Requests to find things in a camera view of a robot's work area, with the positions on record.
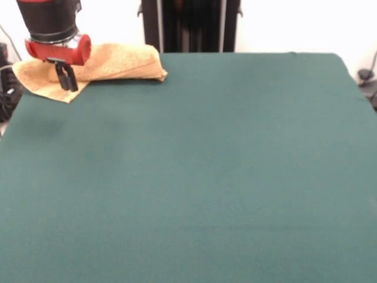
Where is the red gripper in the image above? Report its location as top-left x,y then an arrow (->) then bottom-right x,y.
24,34 -> 92,93

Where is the orange terry towel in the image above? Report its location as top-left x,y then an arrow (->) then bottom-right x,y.
11,43 -> 168,104

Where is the dark green table cloth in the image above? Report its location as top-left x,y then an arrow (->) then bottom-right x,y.
0,51 -> 377,283

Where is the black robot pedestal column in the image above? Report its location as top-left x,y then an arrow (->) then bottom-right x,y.
137,0 -> 244,54

